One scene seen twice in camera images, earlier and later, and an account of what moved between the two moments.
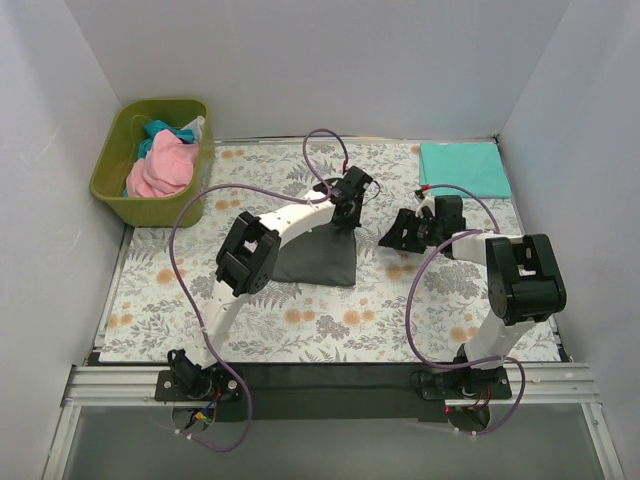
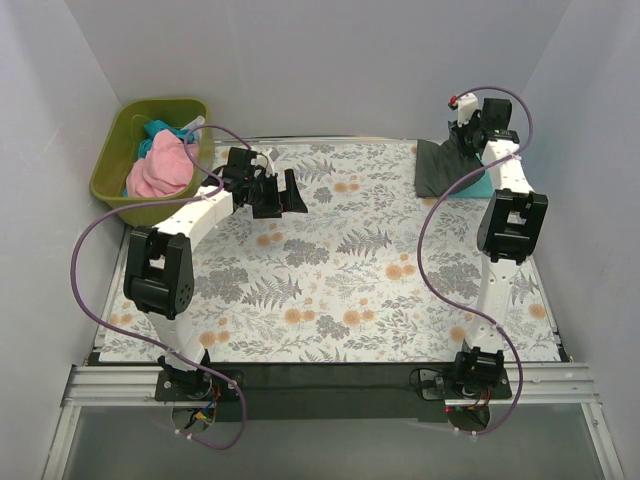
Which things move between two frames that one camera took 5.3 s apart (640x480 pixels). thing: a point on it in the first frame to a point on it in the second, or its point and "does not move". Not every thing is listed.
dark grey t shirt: [324, 256] to [437, 166]
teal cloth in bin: [152, 128] does not move
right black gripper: [407, 231] to [460, 141]
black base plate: [332, 391] does not move
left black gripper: [347, 213] to [270, 195]
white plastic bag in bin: [196, 125] does not move
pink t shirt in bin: [166, 168] does not move
